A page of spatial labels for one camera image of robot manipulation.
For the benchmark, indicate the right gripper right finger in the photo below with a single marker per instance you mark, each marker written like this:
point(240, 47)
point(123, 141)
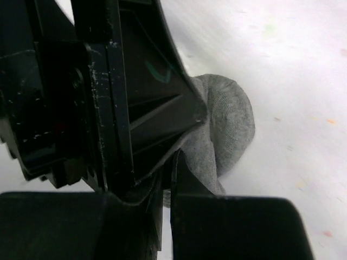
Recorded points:
point(207, 226)

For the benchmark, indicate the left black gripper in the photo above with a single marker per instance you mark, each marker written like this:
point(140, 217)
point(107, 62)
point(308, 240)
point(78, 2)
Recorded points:
point(56, 105)

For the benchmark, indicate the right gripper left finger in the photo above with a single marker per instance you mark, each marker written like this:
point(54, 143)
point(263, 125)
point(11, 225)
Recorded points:
point(81, 225)

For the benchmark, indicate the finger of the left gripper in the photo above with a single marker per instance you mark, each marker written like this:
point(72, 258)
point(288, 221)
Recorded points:
point(154, 104)

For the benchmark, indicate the grey sock black stripes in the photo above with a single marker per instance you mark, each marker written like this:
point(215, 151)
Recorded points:
point(213, 149)

